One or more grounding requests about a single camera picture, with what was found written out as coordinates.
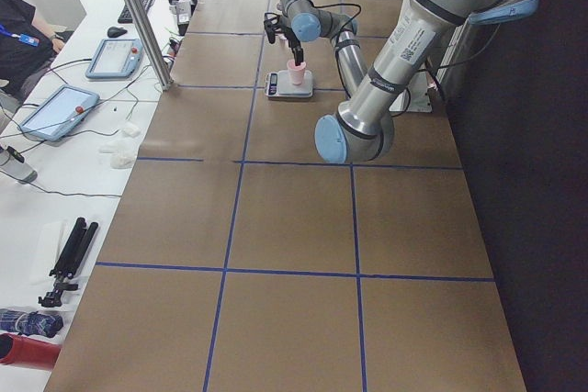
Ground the blue folded umbrella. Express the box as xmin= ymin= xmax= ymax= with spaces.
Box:
xmin=1 ymin=308 xmax=63 ymax=338

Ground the digital kitchen scale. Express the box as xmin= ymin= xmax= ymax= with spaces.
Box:
xmin=264 ymin=70 xmax=313 ymax=99

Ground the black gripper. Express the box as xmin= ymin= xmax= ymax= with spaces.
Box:
xmin=287 ymin=31 xmax=304 ymax=62

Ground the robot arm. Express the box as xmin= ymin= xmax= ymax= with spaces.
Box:
xmin=264 ymin=0 xmax=366 ymax=94
xmin=278 ymin=0 xmax=539 ymax=163

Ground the crumpled white tissue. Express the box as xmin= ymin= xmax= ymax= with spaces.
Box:
xmin=98 ymin=121 xmax=141 ymax=170

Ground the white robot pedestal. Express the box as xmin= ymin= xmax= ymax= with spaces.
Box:
xmin=390 ymin=72 xmax=433 ymax=114

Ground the aluminium frame post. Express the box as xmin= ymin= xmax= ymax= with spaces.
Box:
xmin=124 ymin=0 xmax=173 ymax=91

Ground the black computer mouse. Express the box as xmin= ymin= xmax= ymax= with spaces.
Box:
xmin=107 ymin=27 xmax=128 ymax=39

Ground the far teach pendant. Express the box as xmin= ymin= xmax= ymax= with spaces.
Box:
xmin=85 ymin=39 xmax=143 ymax=80

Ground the red cylinder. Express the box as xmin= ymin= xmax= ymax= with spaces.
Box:
xmin=1 ymin=333 xmax=62 ymax=370

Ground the seated person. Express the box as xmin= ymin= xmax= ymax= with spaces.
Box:
xmin=1 ymin=0 xmax=65 ymax=103

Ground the teach pendant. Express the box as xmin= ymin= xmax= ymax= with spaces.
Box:
xmin=20 ymin=84 xmax=99 ymax=141
xmin=85 ymin=39 xmax=143 ymax=80

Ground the near teach pendant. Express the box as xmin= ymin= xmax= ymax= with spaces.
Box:
xmin=20 ymin=84 xmax=99 ymax=141

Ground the black folded tripod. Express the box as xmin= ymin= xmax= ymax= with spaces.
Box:
xmin=38 ymin=218 xmax=99 ymax=308

